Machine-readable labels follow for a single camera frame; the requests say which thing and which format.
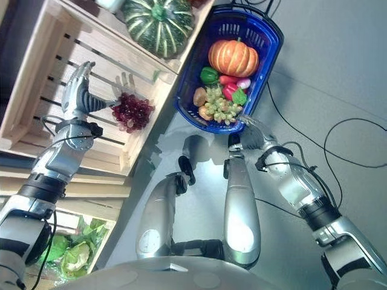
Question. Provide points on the pale green cabbage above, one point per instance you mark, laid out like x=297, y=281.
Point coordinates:
x=75, y=259

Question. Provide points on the right robot leg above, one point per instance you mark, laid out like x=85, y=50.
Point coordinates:
x=242, y=211

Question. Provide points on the purple grape bunch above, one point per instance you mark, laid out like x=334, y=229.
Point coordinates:
x=133, y=111

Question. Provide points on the red bell pepper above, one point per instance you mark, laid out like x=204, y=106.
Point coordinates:
x=229, y=90

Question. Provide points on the orange fruit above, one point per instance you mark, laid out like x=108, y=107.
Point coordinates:
x=205, y=112

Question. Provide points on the green lettuce leaves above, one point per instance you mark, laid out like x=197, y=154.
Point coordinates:
x=92, y=229

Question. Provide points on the white object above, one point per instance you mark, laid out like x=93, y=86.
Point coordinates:
x=109, y=5

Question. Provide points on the green grape bunch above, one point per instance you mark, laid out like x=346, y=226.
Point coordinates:
x=222, y=105

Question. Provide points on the brown potato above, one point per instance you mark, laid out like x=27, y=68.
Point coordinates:
x=200, y=96

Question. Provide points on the orange pumpkin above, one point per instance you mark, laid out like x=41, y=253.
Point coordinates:
x=234, y=57

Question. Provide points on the pink radish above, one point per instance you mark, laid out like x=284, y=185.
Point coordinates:
x=243, y=83

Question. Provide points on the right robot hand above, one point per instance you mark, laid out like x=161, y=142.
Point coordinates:
x=262, y=137

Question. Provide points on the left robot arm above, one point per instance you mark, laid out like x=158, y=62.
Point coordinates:
x=39, y=193

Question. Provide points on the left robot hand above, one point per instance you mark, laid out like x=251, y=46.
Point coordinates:
x=75, y=96

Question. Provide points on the bright green cabbage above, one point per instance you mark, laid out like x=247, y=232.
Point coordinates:
x=57, y=246

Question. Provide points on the red carrot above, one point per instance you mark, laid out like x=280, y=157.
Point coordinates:
x=228, y=79

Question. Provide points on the green striped pumpkin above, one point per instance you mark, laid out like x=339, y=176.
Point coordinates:
x=160, y=24

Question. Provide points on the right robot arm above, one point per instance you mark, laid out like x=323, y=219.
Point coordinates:
x=314, y=205

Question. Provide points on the grey robot torso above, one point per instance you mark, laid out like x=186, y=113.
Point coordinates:
x=169, y=275

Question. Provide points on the low wooden crate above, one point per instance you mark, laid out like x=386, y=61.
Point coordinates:
x=90, y=205

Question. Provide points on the green leafy vegetable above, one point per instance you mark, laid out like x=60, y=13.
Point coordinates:
x=239, y=96

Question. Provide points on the blue plastic shopping basket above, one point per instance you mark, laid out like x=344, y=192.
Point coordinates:
x=266, y=45

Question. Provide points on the green bell pepper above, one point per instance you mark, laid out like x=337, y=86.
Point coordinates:
x=209, y=75

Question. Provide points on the tall wooden slatted crate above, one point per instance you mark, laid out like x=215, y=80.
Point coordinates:
x=45, y=54

